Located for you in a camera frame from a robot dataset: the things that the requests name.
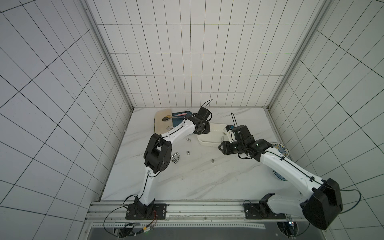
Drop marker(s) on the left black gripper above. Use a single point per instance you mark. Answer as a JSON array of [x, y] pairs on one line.
[[206, 131]]

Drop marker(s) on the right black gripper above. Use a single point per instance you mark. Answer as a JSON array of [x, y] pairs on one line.
[[226, 147]]

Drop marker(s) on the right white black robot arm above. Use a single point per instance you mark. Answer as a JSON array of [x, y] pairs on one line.
[[318, 201]]

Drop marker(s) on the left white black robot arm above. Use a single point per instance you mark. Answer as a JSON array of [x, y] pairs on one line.
[[158, 155]]

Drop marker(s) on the white plastic storage box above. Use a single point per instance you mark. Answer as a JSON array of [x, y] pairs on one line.
[[213, 139]]

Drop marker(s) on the teal plastic tray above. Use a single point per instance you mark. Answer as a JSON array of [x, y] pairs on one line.
[[188, 115]]

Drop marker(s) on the blue patterned plate lower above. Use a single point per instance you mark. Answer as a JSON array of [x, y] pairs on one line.
[[280, 177]]

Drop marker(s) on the blue patterned plate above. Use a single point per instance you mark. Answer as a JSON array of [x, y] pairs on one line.
[[280, 177], [280, 150]]

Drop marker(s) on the blue patterned plate upper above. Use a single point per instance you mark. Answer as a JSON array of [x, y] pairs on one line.
[[280, 150]]

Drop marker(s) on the right base wiring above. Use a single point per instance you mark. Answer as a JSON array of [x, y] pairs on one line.
[[292, 226]]

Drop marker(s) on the base wiring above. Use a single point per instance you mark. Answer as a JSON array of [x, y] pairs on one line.
[[292, 226], [129, 225]]

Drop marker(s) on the left base wiring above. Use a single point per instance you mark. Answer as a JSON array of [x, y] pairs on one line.
[[129, 225]]

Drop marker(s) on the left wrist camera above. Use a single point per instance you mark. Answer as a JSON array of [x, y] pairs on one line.
[[203, 114]]

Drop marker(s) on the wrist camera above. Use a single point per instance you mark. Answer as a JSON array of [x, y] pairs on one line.
[[203, 114], [239, 134]]

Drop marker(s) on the pink handled spoon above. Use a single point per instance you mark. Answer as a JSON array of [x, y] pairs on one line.
[[179, 115]]

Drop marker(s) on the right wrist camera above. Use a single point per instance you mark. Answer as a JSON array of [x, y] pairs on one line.
[[239, 134]]

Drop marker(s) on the black handled spoon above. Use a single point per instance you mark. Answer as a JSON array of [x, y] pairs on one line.
[[167, 118]]

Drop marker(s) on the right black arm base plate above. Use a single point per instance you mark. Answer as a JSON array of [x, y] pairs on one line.
[[261, 212]]

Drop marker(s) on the aluminium mounting rail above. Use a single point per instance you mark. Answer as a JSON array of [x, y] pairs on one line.
[[112, 213]]

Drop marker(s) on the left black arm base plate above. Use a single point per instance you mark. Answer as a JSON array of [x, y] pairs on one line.
[[153, 211]]

